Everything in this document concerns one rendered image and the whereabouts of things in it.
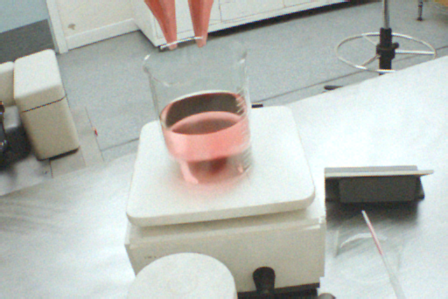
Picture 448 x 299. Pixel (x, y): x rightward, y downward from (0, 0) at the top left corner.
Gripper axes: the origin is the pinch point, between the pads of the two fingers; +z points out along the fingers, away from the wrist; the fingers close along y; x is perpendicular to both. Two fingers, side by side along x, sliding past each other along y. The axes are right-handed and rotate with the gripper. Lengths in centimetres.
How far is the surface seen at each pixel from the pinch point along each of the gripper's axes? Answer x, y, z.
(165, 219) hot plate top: -12.9, -6.8, 13.2
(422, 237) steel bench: -13.1, 13.2, 18.8
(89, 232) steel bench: 1.8, -10.7, 16.0
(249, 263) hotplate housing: -13.0, -1.8, 17.1
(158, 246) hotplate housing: -11.9, -7.3, 15.0
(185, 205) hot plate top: -13.0, -5.5, 12.6
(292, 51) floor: 190, 117, -25
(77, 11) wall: 275, 15, -75
